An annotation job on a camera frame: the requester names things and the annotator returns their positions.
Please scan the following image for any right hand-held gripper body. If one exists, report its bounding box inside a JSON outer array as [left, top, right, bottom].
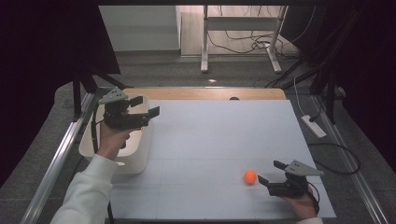
[[266, 160, 325, 198]]

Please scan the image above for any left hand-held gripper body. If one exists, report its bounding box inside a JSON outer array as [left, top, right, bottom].
[[98, 87, 151, 131]]

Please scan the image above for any orange ball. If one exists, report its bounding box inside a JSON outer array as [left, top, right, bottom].
[[243, 169, 258, 185]]

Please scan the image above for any white plastic bin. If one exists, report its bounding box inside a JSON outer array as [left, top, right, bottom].
[[78, 93, 154, 175]]

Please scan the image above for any person's right hand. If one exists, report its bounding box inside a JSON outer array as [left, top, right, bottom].
[[280, 186, 318, 221]]

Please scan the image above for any person's left hand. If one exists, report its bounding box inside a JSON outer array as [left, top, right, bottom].
[[96, 119, 132, 161]]

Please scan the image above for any white power strip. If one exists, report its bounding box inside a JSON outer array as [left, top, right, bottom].
[[301, 114, 328, 139]]

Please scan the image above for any black tripod stand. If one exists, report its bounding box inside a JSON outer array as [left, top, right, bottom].
[[72, 73, 134, 121]]

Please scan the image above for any white table mat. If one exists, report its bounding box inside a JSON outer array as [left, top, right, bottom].
[[106, 99, 337, 220]]

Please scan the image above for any white cabinet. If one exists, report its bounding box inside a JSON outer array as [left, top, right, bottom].
[[98, 5, 182, 52]]

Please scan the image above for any black metal stand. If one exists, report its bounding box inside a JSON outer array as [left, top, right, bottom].
[[309, 69, 340, 125]]

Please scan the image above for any dark curtain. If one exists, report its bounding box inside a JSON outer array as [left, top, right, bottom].
[[281, 0, 396, 174], [0, 0, 121, 189]]

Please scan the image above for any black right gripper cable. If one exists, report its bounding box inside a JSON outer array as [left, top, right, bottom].
[[306, 181, 321, 216]]

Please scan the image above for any white power strip cable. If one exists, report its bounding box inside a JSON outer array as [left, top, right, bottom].
[[293, 76, 306, 118]]

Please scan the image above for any black looped floor cable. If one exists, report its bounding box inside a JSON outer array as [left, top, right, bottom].
[[307, 142, 362, 175]]

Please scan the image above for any aluminium floor rail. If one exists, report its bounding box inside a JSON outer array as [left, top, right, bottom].
[[312, 94, 390, 224], [20, 92, 95, 224]]

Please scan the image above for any white metal desk frame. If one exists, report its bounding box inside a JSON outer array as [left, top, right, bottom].
[[200, 5, 290, 75]]

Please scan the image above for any tangle of black cables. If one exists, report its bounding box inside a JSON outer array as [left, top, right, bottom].
[[207, 5, 301, 60]]

